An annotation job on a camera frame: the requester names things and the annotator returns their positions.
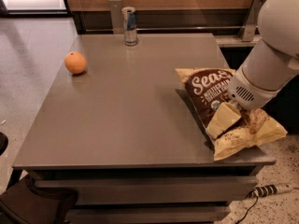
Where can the metal bracket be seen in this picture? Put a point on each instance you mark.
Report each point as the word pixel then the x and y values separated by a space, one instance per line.
pixel 248 29
pixel 115 7

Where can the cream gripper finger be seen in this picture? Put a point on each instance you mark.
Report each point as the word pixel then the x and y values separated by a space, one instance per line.
pixel 226 116

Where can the dark chair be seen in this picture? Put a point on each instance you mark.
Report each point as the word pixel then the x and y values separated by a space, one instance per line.
pixel 23 203

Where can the orange fruit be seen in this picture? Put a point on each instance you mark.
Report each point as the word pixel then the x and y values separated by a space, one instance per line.
pixel 75 62

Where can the left metal bracket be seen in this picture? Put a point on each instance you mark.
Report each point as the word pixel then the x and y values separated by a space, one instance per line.
pixel 115 7

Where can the brown sea salt chip bag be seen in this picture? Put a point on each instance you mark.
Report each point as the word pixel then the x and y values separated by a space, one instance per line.
pixel 207 89

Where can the white power strip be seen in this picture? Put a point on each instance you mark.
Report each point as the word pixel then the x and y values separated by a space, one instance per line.
pixel 268 190

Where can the right metal bracket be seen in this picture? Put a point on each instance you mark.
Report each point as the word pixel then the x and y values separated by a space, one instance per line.
pixel 248 29

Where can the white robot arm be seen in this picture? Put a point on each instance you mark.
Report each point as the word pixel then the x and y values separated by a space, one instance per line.
pixel 277 49

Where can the silver blue energy drink can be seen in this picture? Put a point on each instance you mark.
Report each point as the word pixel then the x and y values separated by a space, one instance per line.
pixel 129 26

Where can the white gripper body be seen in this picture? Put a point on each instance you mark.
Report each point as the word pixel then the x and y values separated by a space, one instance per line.
pixel 248 93

